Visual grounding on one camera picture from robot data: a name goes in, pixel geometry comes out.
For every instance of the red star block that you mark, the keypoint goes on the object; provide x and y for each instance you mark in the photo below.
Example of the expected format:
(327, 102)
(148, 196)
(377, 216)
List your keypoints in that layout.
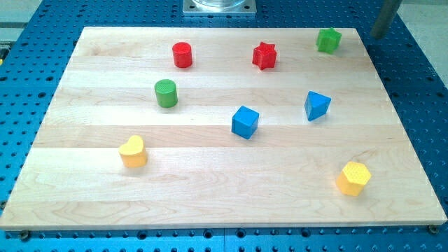
(264, 56)

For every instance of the green star block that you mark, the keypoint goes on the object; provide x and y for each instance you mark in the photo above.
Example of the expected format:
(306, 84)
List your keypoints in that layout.
(328, 40)

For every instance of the blue cube block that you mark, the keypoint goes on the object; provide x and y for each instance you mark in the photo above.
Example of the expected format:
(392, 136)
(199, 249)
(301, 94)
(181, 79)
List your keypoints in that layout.
(245, 122)

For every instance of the green cylinder block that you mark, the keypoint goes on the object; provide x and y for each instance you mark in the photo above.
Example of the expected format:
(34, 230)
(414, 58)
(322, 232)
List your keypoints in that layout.
(166, 93)

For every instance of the wooden board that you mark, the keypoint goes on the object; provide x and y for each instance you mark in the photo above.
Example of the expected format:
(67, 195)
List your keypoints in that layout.
(199, 174)

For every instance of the red cylinder block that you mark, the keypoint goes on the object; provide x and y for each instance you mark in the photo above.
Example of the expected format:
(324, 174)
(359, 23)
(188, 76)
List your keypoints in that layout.
(182, 54)

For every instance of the blue triangular prism block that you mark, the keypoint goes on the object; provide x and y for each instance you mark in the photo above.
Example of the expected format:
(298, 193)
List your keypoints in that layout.
(316, 105)

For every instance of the yellow heart block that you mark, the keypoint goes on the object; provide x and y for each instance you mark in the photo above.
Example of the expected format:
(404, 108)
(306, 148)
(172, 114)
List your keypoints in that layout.
(133, 152)

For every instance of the yellow hexagon block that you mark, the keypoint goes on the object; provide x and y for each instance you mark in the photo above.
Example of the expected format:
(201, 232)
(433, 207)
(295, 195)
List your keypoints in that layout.
(353, 178)

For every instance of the blue perforated table plate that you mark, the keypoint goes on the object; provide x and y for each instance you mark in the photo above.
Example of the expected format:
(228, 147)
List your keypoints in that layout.
(409, 61)

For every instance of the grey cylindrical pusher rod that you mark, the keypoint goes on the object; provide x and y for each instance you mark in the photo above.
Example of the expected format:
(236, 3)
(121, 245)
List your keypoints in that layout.
(385, 18)

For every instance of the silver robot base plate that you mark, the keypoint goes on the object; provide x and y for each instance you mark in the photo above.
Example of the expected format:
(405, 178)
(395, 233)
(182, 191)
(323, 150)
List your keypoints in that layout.
(219, 6)

